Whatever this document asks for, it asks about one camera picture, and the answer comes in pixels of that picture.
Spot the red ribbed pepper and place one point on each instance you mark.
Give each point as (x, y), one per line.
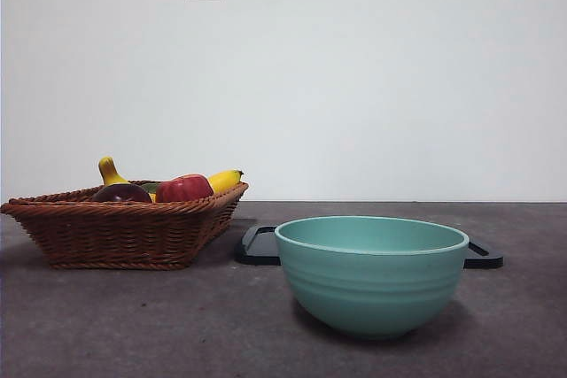
(184, 187)

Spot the teal ceramic bowl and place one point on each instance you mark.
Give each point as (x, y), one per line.
(372, 285)

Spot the yellow banana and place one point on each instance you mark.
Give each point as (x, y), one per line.
(108, 174)

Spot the dark purple plum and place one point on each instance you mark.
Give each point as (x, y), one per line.
(121, 194)

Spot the brown wicker basket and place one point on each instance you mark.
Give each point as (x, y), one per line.
(119, 236)

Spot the green vegetable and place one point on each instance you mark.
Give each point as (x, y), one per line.
(149, 186)

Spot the black rectangular tray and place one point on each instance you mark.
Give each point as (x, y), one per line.
(259, 249)

